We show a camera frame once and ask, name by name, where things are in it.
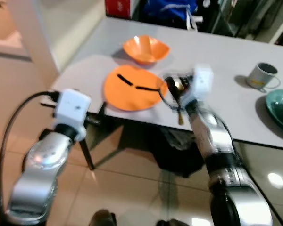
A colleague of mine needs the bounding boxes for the orange plate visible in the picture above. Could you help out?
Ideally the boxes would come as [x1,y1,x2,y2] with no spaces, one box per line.
[103,65,165,112]

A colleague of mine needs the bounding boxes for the thin black strip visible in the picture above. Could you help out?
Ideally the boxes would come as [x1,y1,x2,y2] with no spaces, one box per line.
[134,85,157,91]
[116,73,134,87]

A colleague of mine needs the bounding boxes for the black table leg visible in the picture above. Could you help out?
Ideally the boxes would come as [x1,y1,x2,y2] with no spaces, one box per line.
[79,138,96,171]

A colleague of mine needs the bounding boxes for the orange bowl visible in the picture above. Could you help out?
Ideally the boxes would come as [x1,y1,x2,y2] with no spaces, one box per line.
[123,35,171,65]

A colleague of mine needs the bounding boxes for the black bin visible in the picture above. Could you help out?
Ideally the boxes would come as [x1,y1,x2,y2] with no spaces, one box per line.
[148,124,204,178]

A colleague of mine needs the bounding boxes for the grey mug yellow print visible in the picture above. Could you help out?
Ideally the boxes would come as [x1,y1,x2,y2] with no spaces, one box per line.
[246,62,281,91]

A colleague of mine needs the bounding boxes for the teal plate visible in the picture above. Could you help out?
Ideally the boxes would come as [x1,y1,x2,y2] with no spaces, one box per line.
[265,89,283,133]

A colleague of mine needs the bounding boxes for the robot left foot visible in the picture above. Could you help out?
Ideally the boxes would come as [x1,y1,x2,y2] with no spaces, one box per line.
[91,209,117,226]

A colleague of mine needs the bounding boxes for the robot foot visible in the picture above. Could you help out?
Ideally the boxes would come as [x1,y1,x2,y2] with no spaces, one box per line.
[91,209,117,226]
[155,218,190,226]

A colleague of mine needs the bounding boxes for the red box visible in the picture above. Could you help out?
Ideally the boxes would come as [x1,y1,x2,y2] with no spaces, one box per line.
[105,0,132,20]

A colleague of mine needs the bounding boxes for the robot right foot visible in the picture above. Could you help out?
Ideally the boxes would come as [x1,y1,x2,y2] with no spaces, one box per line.
[155,218,190,226]

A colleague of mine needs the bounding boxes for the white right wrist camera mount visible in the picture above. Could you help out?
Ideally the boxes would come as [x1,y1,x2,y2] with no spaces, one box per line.
[191,64,214,102]

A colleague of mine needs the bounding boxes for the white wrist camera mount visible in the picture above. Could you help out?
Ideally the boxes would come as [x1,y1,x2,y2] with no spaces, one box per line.
[191,64,214,102]
[53,88,92,130]

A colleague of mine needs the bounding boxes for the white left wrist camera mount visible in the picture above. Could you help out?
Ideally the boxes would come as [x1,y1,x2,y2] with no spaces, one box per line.
[53,88,92,130]

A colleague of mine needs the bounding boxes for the blue bag white straps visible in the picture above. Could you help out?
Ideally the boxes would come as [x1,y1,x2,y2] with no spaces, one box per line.
[141,0,200,32]

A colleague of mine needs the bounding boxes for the dark chair frame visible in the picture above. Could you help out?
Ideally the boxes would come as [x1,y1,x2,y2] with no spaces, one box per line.
[204,0,283,48]

